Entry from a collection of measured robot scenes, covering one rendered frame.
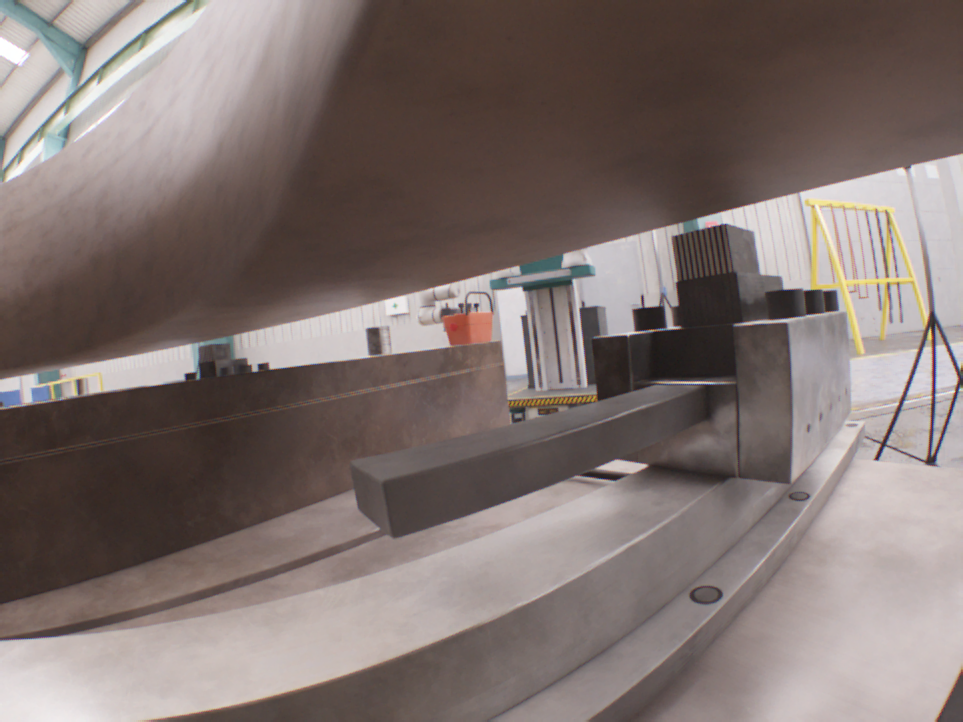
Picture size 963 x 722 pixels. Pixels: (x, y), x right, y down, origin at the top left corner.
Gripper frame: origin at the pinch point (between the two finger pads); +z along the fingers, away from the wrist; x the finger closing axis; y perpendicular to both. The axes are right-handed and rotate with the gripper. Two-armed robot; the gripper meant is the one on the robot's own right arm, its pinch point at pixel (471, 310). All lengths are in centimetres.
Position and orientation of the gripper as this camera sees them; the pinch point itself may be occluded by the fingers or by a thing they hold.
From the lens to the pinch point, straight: 224.3
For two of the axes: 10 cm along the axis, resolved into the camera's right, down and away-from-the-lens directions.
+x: 5.5, -1.0, 8.3
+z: 8.2, -0.7, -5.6
